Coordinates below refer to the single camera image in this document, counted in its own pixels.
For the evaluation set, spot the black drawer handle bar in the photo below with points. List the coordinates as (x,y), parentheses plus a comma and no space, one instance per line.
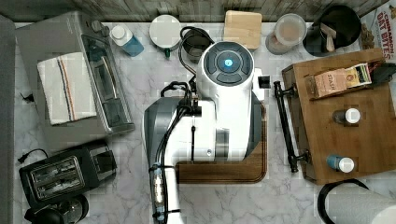
(292,158)

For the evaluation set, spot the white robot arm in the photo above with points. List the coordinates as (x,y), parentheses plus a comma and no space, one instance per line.
(220,119)

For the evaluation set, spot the wooden drawer cabinet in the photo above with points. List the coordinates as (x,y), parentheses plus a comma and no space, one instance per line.
(370,143)

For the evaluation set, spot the dark metal cup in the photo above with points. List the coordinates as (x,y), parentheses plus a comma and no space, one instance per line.
(195,42)

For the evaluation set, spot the wooden cutting board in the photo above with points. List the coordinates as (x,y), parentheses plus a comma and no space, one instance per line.
(251,170)

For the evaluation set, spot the white lidded mug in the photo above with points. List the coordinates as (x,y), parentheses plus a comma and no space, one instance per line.
(164,32)

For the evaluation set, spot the teal canister wooden lid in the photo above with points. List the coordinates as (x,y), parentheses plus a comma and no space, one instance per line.
(243,27)

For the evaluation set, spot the blue liquid bottle white cap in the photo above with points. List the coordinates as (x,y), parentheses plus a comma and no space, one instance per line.
(125,39)

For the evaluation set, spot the silver toaster oven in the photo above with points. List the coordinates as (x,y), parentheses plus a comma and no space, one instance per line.
(76,32)

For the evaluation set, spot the tea bag box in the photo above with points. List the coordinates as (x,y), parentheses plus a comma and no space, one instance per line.
(338,81)

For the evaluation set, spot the clear jar with lid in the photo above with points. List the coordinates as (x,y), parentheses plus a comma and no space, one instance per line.
(289,32)

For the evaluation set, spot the striped white dish towel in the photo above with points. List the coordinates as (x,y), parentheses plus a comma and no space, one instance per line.
(67,87)

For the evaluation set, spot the black two-slot toaster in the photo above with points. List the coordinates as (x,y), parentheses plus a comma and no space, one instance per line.
(67,174)

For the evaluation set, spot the dark bottle white cap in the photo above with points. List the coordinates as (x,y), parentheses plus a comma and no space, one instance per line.
(347,116)

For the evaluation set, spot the black coffee grinder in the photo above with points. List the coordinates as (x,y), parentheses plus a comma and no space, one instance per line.
(70,211)

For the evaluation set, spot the black utensil holder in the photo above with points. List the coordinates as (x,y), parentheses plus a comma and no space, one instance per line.
(337,27)

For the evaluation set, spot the paper towel roll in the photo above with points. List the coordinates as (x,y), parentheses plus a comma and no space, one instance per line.
(351,202)

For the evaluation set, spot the cinnamon oat bites box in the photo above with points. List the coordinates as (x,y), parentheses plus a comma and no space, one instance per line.
(378,30)

